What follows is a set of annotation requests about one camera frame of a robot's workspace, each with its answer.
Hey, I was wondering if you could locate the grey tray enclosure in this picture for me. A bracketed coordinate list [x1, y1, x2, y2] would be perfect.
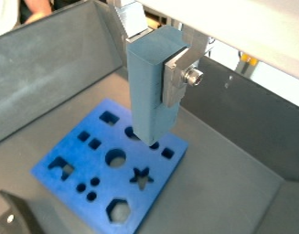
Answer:
[0, 2, 299, 234]

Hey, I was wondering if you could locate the light blue rectangular block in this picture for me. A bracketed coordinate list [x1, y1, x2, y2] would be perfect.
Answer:
[127, 26, 185, 145]

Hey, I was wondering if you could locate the blue shape sorter block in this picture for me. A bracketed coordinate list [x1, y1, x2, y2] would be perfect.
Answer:
[30, 99, 188, 234]

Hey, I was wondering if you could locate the dark curved bracket piece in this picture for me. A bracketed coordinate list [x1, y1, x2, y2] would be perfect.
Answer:
[0, 189, 45, 234]

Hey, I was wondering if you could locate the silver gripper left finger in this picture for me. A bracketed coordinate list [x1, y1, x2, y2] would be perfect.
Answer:
[113, 1, 151, 42]

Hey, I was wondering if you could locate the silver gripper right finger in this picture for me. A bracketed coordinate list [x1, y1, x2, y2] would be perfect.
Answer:
[163, 26, 208, 108]

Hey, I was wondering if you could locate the person's hand in background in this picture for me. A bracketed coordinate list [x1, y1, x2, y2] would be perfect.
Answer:
[24, 13, 49, 24]

